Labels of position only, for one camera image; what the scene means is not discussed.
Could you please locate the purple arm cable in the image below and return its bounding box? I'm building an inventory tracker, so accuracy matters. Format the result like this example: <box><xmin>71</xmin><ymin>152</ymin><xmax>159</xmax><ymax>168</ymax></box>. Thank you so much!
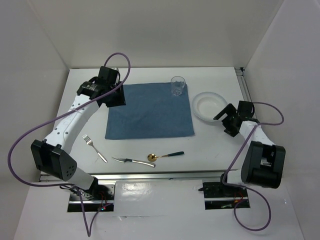
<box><xmin>221</xmin><ymin>101</ymin><xmax>285</xmax><ymax>232</ymax></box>
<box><xmin>7</xmin><ymin>52</ymin><xmax>131</xmax><ymax>238</ymax></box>

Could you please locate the aluminium rail front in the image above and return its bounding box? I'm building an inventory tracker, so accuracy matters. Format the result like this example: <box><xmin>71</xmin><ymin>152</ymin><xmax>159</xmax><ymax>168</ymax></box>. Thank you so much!
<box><xmin>92</xmin><ymin>170</ymin><xmax>225</xmax><ymax>181</ymax></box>

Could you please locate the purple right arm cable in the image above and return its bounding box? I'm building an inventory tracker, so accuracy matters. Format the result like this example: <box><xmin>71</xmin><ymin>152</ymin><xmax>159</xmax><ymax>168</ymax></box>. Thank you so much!
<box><xmin>221</xmin><ymin>101</ymin><xmax>285</xmax><ymax>232</ymax></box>

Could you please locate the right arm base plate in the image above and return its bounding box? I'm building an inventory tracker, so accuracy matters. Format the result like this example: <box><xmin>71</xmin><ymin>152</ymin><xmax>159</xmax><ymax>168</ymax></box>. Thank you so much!
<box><xmin>198</xmin><ymin>182</ymin><xmax>250</xmax><ymax>210</ymax></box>

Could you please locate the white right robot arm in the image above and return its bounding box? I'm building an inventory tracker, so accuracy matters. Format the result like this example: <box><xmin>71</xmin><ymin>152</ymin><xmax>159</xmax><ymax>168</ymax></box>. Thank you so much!
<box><xmin>213</xmin><ymin>100</ymin><xmax>286</xmax><ymax>196</ymax></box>

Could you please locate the gold spoon green handle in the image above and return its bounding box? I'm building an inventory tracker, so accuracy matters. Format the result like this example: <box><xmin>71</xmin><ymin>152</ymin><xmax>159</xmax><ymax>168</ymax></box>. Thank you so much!
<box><xmin>147</xmin><ymin>151</ymin><xmax>185</xmax><ymax>162</ymax></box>

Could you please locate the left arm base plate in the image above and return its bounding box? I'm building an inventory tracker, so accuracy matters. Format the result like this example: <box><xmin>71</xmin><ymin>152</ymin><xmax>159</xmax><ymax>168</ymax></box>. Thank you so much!
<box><xmin>67</xmin><ymin>182</ymin><xmax>116</xmax><ymax>213</ymax></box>

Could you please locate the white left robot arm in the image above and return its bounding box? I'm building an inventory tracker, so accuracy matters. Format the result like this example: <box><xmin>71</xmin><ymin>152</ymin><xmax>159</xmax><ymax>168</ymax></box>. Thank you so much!
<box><xmin>30</xmin><ymin>66</ymin><xmax>126</xmax><ymax>200</ymax></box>

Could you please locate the silver knife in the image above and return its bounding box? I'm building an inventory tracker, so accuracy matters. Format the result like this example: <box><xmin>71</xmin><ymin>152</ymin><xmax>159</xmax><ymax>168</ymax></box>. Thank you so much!
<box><xmin>112</xmin><ymin>157</ymin><xmax>156</xmax><ymax>168</ymax></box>

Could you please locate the blue cloth placemat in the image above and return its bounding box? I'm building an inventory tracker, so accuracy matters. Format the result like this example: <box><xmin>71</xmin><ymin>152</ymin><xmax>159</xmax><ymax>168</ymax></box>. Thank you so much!
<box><xmin>105</xmin><ymin>82</ymin><xmax>195</xmax><ymax>140</ymax></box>

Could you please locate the aluminium rail right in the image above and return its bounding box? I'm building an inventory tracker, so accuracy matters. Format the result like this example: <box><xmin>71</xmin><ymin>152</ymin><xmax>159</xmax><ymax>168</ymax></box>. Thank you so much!
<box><xmin>234</xmin><ymin>66</ymin><xmax>275</xmax><ymax>177</ymax></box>

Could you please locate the clear drinking glass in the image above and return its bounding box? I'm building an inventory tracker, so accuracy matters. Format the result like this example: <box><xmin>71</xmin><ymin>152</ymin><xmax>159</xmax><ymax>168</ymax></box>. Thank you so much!
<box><xmin>170</xmin><ymin>76</ymin><xmax>186</xmax><ymax>96</ymax></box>

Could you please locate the white plate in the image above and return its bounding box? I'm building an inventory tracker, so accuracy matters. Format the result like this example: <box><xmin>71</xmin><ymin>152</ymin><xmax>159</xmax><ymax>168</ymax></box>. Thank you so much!
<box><xmin>191</xmin><ymin>91</ymin><xmax>228</xmax><ymax>123</ymax></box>

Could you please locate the silver fork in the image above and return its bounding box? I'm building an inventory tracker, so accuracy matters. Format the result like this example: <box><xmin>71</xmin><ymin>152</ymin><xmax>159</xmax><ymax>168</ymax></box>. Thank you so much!
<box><xmin>82</xmin><ymin>134</ymin><xmax>108</xmax><ymax>164</ymax></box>

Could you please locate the aluminium rail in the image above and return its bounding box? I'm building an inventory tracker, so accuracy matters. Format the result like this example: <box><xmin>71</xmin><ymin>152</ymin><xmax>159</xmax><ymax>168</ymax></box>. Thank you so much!
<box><xmin>92</xmin><ymin>170</ymin><xmax>225</xmax><ymax>181</ymax></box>
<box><xmin>234</xmin><ymin>66</ymin><xmax>275</xmax><ymax>177</ymax></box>

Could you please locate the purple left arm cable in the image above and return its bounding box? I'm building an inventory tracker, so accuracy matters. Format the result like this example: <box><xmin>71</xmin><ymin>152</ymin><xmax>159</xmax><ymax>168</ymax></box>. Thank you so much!
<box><xmin>7</xmin><ymin>52</ymin><xmax>131</xmax><ymax>238</ymax></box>

